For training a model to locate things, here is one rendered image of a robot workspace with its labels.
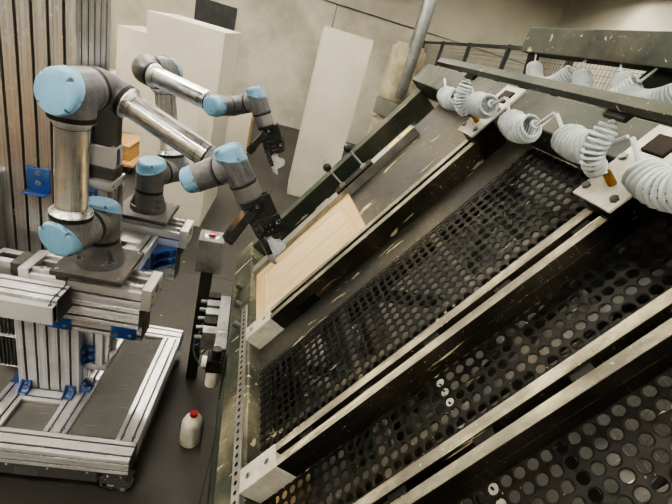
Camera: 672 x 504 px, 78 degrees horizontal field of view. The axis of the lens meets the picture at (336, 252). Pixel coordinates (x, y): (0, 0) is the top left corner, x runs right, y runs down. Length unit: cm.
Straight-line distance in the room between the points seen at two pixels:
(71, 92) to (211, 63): 271
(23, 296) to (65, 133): 59
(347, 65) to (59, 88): 434
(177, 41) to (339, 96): 215
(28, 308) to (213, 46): 277
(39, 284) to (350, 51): 436
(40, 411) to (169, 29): 288
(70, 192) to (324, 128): 431
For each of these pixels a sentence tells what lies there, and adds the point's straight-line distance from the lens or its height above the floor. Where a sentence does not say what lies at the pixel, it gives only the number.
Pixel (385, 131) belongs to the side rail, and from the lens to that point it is 203.
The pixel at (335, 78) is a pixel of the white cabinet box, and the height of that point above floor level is 155.
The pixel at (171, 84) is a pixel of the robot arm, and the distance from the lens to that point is 184.
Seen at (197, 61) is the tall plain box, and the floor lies 148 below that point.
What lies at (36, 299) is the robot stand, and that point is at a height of 95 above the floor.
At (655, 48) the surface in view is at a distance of 172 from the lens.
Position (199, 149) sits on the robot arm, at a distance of 129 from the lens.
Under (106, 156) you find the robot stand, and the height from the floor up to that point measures 134.
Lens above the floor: 191
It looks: 26 degrees down
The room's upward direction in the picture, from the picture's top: 17 degrees clockwise
